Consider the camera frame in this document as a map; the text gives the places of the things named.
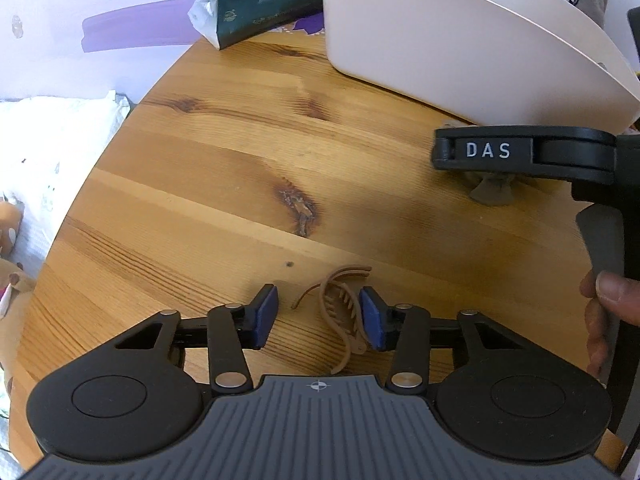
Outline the wooden desktop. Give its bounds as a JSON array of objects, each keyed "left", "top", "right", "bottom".
[{"left": 10, "top": 27, "right": 631, "bottom": 471}]

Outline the beige plastic storage bin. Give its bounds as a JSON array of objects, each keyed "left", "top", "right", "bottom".
[{"left": 320, "top": 0, "right": 640, "bottom": 128}]

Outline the brown plush toy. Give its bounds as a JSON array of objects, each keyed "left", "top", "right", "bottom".
[{"left": 0, "top": 200, "right": 37, "bottom": 321}]

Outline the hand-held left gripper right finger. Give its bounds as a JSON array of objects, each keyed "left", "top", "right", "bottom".
[{"left": 359, "top": 285, "right": 531, "bottom": 392}]

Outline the white pillow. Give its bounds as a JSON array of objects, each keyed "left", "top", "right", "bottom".
[{"left": 0, "top": 90, "right": 132, "bottom": 281}]

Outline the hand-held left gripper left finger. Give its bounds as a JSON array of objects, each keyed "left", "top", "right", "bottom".
[{"left": 115, "top": 284, "right": 279, "bottom": 395}]

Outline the brown hair claw clip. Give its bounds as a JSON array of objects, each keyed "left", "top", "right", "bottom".
[{"left": 291, "top": 266, "right": 373, "bottom": 375}]

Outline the small taupe pouch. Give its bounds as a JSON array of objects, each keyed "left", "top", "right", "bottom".
[{"left": 467, "top": 170, "right": 517, "bottom": 207}]

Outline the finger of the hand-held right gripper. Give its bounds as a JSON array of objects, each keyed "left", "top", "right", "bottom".
[{"left": 431, "top": 125, "right": 621, "bottom": 184}]

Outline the person's right hand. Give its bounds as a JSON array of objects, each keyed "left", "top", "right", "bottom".
[{"left": 579, "top": 270, "right": 640, "bottom": 381}]

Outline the dark green packet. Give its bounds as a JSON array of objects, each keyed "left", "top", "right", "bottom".
[{"left": 187, "top": 0, "right": 325, "bottom": 51}]

